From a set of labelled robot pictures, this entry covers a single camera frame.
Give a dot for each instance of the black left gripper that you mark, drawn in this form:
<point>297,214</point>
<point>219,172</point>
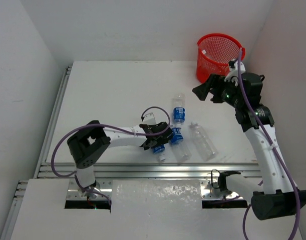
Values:
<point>157,133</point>

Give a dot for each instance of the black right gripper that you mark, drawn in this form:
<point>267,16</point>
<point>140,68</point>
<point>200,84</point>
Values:
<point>216,82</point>

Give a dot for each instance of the blue label bottle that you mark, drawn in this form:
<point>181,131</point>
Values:
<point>159,153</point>
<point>178,110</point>

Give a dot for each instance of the blue label bottle Chinese text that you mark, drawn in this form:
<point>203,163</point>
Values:
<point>179,146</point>

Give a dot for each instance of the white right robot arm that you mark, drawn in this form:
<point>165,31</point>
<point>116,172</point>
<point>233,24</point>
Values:
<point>279,197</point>

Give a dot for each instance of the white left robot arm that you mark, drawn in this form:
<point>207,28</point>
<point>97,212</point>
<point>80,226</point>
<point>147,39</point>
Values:
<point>89,143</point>

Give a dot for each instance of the red mesh plastic bin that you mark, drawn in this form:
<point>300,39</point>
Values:
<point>221,48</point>

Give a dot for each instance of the clear unlabelled bottle white cap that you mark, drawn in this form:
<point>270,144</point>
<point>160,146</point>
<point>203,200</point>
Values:
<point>202,141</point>

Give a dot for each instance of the translucent plastic sheet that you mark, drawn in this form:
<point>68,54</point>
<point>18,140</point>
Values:
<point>145,195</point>

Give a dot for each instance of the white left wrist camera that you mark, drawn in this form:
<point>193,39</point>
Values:
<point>149,119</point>

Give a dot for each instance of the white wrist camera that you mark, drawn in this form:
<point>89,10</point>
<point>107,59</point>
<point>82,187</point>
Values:
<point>149,119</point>
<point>232,76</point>

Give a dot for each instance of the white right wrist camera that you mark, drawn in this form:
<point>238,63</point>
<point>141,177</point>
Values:
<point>232,76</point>

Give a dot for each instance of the aluminium table right rail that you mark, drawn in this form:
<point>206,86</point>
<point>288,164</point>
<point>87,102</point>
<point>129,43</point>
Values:
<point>253,102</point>

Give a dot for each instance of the aluminium table rail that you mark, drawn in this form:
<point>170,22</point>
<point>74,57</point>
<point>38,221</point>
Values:
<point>171,171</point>
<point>253,102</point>
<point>53,121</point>

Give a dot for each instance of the aluminium table left rail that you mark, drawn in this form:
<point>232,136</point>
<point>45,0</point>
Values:
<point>53,121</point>

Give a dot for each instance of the aluminium table front rail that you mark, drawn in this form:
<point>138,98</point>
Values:
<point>171,171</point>

